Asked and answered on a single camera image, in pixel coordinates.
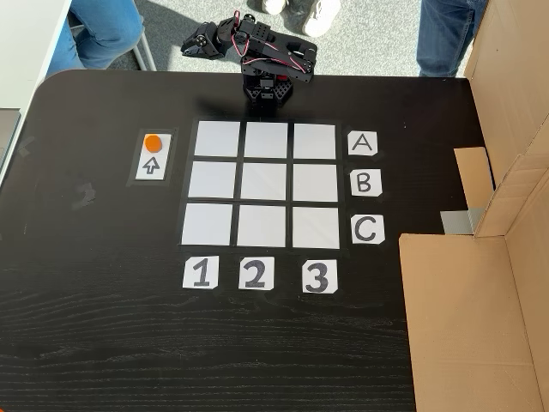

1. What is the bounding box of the grey metal furniture leg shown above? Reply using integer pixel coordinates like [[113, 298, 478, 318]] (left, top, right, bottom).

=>
[[131, 16, 158, 72]]

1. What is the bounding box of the brown cardboard screen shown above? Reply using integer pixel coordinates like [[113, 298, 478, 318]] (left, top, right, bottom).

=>
[[398, 0, 549, 412]]

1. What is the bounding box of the white nine-square grid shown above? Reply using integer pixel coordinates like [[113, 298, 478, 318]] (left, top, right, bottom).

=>
[[178, 118, 349, 252]]

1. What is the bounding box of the paper sheet letter C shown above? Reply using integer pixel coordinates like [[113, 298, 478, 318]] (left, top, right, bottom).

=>
[[351, 215, 386, 245]]

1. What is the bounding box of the paper sheet number 2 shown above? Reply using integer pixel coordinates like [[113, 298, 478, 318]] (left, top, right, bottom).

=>
[[238, 256, 275, 292]]

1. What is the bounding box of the paper sheet number 1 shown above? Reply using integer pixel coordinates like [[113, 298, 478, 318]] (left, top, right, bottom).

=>
[[182, 256, 220, 290]]

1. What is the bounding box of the white side table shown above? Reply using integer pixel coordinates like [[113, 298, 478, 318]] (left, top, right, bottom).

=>
[[0, 0, 74, 185]]

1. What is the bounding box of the paper sheet letter B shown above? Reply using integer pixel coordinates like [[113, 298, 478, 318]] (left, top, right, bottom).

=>
[[350, 169, 383, 197]]

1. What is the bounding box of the person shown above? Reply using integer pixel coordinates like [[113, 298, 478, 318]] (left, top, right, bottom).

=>
[[45, 0, 146, 81], [416, 0, 488, 78]]

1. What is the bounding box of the paper sheet letter A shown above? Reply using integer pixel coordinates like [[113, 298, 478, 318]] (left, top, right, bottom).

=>
[[347, 130, 379, 156]]

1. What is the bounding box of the paper sheet number 3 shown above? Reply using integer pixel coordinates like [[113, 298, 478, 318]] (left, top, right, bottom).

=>
[[301, 259, 339, 294]]

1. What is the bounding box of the white arrow paper sheet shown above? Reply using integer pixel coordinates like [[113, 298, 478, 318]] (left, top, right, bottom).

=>
[[135, 133, 172, 181]]

